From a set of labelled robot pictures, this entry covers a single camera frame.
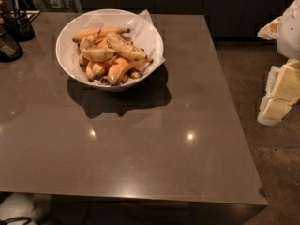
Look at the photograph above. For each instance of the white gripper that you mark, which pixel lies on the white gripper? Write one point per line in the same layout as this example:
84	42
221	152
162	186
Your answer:
290	35

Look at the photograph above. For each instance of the spotted ripe banana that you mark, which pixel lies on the spotted ripe banana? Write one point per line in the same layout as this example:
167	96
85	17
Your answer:
125	48

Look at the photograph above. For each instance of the white bowl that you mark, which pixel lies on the white bowl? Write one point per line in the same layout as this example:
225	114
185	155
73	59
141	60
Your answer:
142	32

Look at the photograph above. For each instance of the curved orange front banana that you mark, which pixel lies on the curved orange front banana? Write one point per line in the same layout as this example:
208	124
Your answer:
121	66

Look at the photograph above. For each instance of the small lower left banana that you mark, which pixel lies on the small lower left banana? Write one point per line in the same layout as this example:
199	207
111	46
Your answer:
89	71

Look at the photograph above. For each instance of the spotted left banana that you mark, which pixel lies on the spotted left banana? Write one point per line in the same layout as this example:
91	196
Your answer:
94	53

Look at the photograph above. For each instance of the long top banana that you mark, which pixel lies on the long top banana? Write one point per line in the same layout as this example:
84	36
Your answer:
101	32

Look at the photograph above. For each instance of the white paper liner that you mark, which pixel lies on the white paper liner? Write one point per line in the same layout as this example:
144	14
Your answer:
101	69

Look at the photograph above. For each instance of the dark round container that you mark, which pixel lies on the dark round container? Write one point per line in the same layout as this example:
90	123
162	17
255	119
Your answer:
10	50

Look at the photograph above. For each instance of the white object under table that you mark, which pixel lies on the white object under table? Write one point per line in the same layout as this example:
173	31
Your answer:
23	209

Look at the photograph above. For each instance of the black wire utensil holder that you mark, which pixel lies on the black wire utensil holder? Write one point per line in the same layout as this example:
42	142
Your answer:
20	26

